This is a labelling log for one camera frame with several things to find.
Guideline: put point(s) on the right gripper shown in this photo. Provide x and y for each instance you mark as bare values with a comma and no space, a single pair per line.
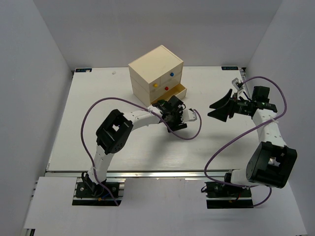
231,105

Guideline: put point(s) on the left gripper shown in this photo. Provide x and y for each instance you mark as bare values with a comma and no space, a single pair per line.
175,116

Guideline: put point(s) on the cream drawer cabinet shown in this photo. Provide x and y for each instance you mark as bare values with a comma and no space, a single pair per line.
149,67

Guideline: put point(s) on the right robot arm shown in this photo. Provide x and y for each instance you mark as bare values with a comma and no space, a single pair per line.
272,161

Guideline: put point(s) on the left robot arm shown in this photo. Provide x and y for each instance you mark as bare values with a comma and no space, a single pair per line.
114,132

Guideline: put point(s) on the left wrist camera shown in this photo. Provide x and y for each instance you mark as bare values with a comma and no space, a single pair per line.
188,115

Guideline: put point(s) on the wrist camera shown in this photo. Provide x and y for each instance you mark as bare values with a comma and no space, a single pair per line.
239,86
188,115

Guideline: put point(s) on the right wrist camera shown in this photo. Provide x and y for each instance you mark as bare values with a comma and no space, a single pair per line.
239,86

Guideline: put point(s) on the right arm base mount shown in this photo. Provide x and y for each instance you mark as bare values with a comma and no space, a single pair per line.
220,196

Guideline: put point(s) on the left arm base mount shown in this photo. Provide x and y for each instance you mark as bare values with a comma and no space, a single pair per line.
88,193

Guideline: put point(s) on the aluminium table rail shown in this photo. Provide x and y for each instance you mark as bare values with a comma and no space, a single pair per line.
166,174

